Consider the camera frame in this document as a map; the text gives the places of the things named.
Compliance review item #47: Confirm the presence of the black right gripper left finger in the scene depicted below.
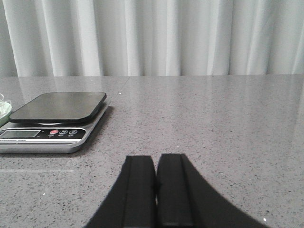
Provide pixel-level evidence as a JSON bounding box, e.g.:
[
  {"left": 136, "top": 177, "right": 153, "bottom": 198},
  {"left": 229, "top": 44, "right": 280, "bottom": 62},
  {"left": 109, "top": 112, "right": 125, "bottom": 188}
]
[{"left": 86, "top": 155, "right": 156, "bottom": 228}]

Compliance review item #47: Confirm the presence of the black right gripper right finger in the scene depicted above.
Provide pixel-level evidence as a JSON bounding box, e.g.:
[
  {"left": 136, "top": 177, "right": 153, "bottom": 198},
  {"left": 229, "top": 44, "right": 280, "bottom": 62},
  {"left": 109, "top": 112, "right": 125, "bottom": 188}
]
[{"left": 157, "top": 154, "right": 265, "bottom": 228}]

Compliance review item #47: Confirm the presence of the white vermicelli bundle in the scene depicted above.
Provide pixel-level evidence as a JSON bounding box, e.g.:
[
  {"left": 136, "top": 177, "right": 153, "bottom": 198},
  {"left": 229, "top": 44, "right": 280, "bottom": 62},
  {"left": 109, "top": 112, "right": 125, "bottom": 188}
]
[{"left": 0, "top": 93, "right": 11, "bottom": 107}]

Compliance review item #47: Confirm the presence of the digital kitchen scale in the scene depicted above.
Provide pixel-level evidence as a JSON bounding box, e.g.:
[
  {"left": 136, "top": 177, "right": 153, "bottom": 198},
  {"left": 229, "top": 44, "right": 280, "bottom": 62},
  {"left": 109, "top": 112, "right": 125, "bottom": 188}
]
[{"left": 0, "top": 92, "right": 108, "bottom": 154}]

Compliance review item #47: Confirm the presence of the light green plate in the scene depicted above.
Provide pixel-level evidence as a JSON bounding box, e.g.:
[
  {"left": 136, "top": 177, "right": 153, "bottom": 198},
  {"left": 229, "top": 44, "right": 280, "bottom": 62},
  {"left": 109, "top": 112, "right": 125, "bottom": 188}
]
[{"left": 0, "top": 105, "right": 12, "bottom": 127}]

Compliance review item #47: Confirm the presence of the white curtain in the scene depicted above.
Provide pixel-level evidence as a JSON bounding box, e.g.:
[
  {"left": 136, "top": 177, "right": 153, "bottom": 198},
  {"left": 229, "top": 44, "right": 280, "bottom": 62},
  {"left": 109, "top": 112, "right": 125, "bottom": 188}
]
[{"left": 0, "top": 0, "right": 304, "bottom": 77}]

